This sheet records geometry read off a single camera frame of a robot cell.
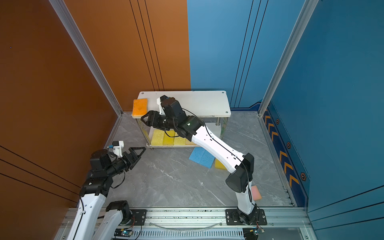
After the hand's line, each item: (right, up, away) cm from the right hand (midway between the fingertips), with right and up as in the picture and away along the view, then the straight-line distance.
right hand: (143, 120), depth 66 cm
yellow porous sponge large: (-2, -10, +30) cm, 32 cm away
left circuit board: (-11, -54, +5) cm, 55 cm away
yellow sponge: (+37, -26, +23) cm, 51 cm away
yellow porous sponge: (+12, -12, +28) cm, 33 cm away
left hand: (-3, -15, +7) cm, 17 cm away
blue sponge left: (+24, -21, +28) cm, 42 cm away
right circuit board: (+49, -54, +4) cm, 73 cm away
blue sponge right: (+30, -24, +26) cm, 47 cm away
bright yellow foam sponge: (+5, -12, +28) cm, 31 cm away
